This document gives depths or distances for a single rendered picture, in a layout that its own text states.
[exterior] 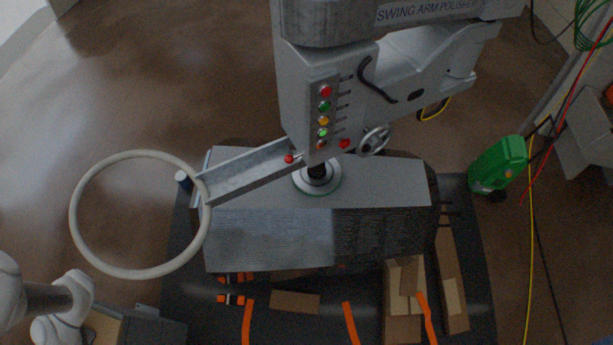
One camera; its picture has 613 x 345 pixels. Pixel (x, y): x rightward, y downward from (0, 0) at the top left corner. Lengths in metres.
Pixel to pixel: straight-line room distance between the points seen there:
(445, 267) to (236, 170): 1.57
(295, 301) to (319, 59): 1.46
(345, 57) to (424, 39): 0.39
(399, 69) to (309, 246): 0.82
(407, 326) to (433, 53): 1.56
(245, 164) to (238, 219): 0.32
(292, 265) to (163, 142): 1.85
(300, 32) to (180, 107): 2.48
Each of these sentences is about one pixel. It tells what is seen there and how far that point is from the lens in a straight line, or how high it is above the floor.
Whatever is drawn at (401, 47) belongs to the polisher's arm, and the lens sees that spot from 1.00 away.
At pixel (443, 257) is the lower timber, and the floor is 0.09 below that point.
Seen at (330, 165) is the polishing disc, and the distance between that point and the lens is 1.25.
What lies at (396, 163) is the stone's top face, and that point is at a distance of 1.38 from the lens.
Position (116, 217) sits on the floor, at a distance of 2.61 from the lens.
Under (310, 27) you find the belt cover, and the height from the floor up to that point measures 1.63.
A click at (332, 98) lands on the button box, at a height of 1.44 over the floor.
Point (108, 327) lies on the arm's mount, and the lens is 1.39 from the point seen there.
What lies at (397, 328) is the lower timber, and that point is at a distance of 1.92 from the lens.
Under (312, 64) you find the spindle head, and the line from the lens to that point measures 0.64.
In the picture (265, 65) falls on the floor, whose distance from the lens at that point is 3.22.
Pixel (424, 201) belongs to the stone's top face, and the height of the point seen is 0.83.
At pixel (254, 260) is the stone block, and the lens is 1.34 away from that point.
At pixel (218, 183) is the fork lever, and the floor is 1.09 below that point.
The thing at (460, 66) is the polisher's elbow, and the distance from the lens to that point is 1.22.
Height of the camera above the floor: 1.93
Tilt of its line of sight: 59 degrees down
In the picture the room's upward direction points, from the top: straight up
